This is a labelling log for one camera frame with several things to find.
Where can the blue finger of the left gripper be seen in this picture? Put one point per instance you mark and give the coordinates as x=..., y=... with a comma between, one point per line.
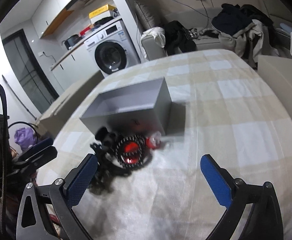
x=37, y=160
x=33, y=150

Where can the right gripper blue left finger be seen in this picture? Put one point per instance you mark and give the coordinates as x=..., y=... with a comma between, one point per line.
x=33, y=220

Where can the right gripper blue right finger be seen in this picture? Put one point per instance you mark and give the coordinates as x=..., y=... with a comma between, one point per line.
x=264, y=220

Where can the black long hair clip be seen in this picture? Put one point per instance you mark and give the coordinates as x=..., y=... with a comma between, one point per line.
x=105, y=170

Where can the red China pin badge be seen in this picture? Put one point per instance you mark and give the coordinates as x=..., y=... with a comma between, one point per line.
x=132, y=153

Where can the red white small hair ornament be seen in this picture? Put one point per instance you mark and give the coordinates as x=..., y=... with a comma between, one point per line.
x=154, y=140

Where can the black hair claw clip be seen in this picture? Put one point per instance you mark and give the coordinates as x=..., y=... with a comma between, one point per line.
x=107, y=139

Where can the black garment on sofa arm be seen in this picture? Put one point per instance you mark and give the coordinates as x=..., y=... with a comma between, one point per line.
x=177, y=36

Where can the white cloth on sofa arm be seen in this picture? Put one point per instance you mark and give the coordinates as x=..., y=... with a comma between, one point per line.
x=158, y=35

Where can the beige chair left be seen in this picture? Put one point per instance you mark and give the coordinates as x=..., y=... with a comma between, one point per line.
x=55, y=117

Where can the purple plastic bag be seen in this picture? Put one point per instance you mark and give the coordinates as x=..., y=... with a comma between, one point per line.
x=25, y=138

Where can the dark glass door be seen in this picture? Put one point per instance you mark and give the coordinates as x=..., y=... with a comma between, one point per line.
x=28, y=71

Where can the white kitchen cabinets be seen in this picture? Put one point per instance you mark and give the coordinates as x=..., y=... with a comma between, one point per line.
x=74, y=67

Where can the grey open cardboard box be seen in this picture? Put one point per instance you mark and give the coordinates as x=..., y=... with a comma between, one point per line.
x=140, y=108

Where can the white front-load washing machine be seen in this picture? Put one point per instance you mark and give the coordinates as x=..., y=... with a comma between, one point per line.
x=112, y=49

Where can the checkered beige tablecloth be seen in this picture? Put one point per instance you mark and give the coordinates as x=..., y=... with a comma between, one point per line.
x=221, y=107

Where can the yellow cardboard box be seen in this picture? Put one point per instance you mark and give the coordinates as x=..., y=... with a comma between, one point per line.
x=100, y=10

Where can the grey sofa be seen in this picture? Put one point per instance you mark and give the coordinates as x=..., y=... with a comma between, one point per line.
x=198, y=23

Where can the grey striped cushion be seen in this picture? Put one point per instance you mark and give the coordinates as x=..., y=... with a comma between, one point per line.
x=146, y=16

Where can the pile of dark clothes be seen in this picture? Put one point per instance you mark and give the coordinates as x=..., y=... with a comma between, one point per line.
x=246, y=31

